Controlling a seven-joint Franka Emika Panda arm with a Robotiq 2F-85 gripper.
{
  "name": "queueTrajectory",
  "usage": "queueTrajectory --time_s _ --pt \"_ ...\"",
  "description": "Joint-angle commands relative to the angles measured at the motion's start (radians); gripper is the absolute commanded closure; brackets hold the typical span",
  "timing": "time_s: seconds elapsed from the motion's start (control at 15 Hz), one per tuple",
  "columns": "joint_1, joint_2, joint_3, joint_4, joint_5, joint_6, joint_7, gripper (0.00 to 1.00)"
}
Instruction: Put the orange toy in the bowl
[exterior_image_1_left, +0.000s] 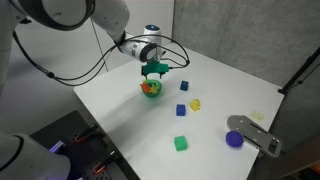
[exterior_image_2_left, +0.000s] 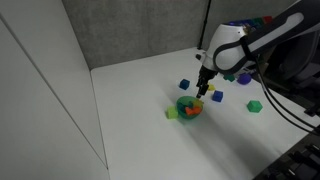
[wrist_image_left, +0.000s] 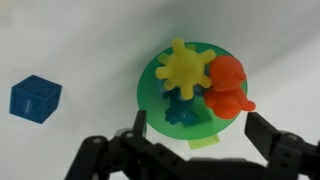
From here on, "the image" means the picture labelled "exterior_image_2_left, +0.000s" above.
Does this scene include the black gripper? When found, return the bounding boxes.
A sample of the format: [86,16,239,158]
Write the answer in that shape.
[196,65,219,100]

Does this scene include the orange bear toy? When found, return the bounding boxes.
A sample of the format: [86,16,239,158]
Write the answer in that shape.
[185,106,203,117]

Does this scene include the blue toy piece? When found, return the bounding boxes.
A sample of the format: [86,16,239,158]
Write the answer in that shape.
[177,102,190,115]

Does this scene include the green translucent plastic bowl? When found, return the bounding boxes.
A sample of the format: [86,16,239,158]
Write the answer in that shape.
[176,95,205,122]

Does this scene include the wooden toy shelf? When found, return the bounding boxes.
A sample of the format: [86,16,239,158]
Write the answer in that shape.
[229,15,278,29]

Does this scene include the blue cube block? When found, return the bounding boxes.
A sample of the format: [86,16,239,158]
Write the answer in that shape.
[211,90,225,103]
[178,78,191,91]

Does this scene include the dark green block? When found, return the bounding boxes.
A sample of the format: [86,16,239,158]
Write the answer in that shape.
[223,73,236,83]

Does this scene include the lime green cube block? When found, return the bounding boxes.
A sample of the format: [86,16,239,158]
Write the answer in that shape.
[166,105,179,120]

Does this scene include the purple block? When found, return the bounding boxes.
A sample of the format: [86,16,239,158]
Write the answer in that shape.
[236,73,253,86]

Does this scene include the green hexagonal block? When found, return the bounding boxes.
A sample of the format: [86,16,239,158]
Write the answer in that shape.
[246,99,264,114]

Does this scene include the black vertical pole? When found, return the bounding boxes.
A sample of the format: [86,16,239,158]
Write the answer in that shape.
[197,0,212,51]

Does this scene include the blue storage bin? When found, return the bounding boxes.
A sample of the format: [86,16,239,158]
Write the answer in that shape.
[229,19,254,28]

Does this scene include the green storage bin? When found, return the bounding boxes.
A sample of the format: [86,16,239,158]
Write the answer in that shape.
[252,17,266,26]

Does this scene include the grey office chair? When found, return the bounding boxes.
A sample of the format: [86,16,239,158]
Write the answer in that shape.
[266,31,320,98]

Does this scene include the black clamp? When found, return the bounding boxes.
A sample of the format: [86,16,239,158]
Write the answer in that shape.
[303,103,320,118]

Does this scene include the black equipment rack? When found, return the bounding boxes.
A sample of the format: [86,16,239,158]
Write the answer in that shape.
[252,129,320,180]

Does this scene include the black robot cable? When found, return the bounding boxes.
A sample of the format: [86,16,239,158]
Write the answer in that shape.
[254,56,320,135]

